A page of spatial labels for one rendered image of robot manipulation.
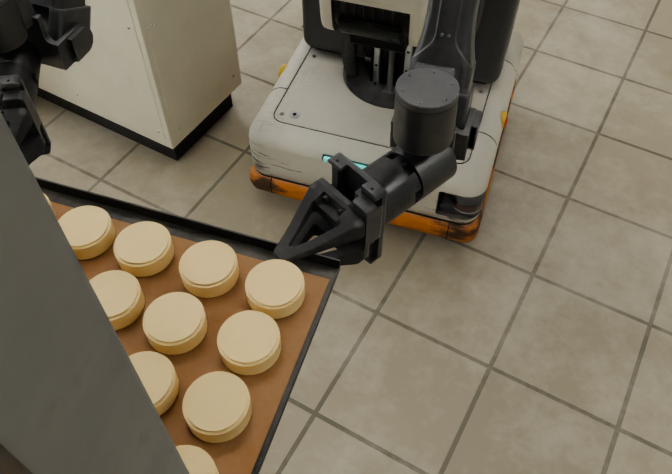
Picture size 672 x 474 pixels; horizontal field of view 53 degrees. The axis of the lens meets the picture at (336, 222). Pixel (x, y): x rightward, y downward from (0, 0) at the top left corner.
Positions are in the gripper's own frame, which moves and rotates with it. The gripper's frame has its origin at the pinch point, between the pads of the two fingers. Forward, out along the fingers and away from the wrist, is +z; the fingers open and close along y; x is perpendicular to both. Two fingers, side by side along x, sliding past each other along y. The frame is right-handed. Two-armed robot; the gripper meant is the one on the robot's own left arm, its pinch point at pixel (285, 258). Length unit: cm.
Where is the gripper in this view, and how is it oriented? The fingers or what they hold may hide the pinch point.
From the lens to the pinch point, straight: 59.8
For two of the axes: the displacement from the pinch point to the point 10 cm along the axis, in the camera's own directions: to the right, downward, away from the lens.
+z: -7.5, 5.2, -4.2
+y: 0.0, -6.3, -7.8
